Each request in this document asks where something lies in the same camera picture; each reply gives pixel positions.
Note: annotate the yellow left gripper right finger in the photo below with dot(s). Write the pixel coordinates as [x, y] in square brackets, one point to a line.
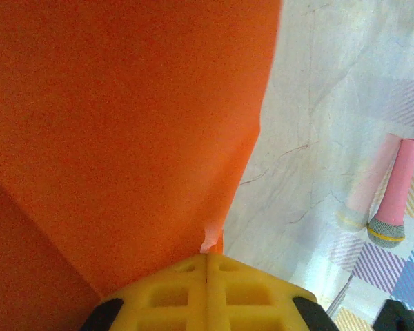
[255, 303]

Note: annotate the orange square paper sheet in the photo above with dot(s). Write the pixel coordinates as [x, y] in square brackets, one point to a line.
[124, 120]

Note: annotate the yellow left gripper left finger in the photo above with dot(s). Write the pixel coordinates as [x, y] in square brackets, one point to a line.
[165, 303]

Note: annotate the pink toy microphone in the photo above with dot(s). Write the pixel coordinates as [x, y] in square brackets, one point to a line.
[396, 186]

